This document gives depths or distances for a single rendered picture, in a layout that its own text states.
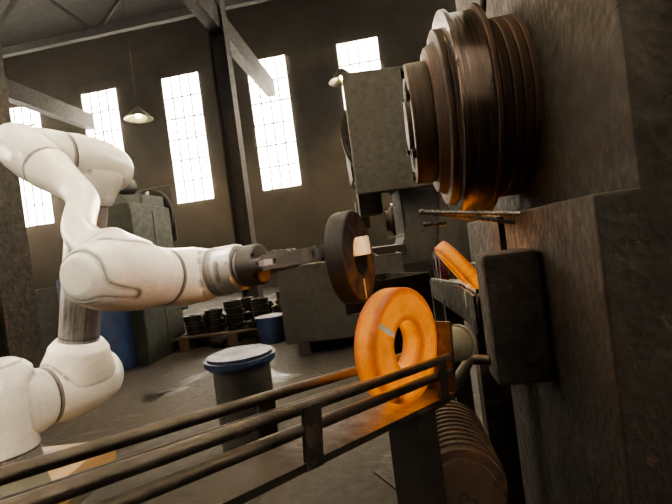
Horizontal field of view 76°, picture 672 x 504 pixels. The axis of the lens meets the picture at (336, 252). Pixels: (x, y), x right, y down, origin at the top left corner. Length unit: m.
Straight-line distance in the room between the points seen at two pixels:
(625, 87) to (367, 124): 3.18
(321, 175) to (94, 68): 7.14
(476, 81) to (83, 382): 1.19
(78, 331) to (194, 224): 11.05
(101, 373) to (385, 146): 2.91
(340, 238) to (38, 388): 0.90
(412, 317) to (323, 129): 11.05
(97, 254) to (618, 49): 0.74
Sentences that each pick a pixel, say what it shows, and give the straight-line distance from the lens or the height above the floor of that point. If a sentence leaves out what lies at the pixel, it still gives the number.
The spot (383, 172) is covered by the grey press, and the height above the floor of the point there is 1.42.
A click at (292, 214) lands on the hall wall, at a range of 11.40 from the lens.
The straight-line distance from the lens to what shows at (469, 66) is 0.91.
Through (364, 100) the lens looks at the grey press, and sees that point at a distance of 3.82.
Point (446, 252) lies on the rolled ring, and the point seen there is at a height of 0.80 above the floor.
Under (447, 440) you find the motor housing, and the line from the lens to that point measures 0.74.
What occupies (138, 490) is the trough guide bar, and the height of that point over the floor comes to 0.70.
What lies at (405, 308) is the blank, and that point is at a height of 0.75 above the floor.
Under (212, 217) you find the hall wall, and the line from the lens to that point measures 12.11.
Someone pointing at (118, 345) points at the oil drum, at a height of 0.24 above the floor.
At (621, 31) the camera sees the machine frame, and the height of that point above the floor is 1.07.
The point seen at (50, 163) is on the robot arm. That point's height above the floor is 1.11.
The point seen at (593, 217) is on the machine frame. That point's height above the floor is 0.84.
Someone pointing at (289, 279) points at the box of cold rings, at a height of 0.64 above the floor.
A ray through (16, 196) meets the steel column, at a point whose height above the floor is 1.48.
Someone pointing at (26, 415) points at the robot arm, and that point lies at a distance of 1.30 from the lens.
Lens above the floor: 0.85
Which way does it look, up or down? 1 degrees down
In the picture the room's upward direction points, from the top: 7 degrees counter-clockwise
